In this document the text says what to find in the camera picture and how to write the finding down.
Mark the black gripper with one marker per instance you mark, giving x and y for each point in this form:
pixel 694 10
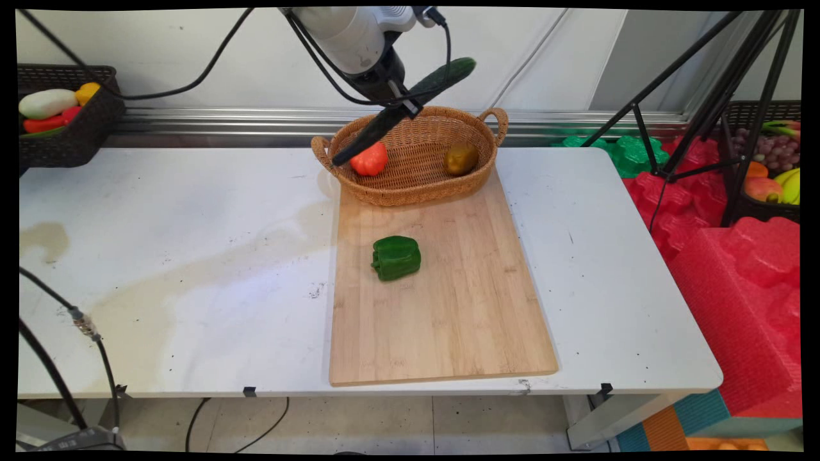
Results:
pixel 378 77

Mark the black plastic basket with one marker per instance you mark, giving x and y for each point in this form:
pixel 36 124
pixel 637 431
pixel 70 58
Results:
pixel 70 147

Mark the brown potato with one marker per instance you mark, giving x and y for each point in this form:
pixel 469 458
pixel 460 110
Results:
pixel 461 159

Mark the woven wicker basket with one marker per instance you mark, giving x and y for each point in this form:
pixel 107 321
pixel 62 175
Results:
pixel 423 173

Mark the black fruit basket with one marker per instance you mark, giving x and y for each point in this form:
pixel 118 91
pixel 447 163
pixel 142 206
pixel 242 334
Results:
pixel 749 211

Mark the green red toy fruit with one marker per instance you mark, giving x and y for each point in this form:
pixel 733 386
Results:
pixel 781 127

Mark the green foam mat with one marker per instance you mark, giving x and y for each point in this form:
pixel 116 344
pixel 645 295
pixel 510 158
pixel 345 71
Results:
pixel 631 153

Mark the orange toy fruit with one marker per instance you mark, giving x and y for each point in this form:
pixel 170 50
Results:
pixel 756 169

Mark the yellow toy banana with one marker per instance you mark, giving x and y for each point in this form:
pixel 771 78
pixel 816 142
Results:
pixel 792 186

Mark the red foam mat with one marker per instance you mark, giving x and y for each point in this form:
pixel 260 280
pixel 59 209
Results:
pixel 672 205

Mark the black tripod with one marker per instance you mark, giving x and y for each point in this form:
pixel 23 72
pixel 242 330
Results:
pixel 724 96

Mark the purple toy grapes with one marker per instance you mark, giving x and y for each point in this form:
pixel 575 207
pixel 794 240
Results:
pixel 775 150

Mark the white toy radish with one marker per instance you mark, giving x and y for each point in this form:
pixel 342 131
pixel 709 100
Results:
pixel 46 104

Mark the metal wall rail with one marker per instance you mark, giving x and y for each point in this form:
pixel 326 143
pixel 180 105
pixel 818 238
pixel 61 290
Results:
pixel 576 123

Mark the red yellow toy mango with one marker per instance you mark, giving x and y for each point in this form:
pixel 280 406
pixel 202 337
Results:
pixel 762 189

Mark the wooden cutting board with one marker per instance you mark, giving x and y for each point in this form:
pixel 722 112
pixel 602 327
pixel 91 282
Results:
pixel 448 320

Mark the yellow toy vegetable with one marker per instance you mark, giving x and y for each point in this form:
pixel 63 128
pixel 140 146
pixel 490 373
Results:
pixel 88 93

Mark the green bell pepper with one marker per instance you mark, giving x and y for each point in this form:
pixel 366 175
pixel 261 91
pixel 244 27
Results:
pixel 397 257

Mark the red toy pepper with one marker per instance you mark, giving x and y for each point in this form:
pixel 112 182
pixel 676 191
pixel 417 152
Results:
pixel 51 121

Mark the long dark green cucumber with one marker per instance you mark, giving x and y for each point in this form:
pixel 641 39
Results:
pixel 442 75

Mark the green toy vegetable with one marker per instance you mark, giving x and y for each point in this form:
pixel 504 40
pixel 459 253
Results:
pixel 41 132

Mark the grey black device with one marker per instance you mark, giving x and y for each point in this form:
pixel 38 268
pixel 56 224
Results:
pixel 83 440

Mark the white table leg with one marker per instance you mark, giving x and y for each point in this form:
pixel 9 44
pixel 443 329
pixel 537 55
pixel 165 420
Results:
pixel 615 419

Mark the red orange tomato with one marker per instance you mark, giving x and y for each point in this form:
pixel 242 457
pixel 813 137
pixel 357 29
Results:
pixel 370 161

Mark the teal orange floor mat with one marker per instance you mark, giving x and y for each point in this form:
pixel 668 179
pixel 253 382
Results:
pixel 666 426

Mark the large red foam block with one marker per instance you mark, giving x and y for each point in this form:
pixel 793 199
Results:
pixel 737 307

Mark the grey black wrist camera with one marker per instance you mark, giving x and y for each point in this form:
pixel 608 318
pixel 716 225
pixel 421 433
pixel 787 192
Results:
pixel 410 18

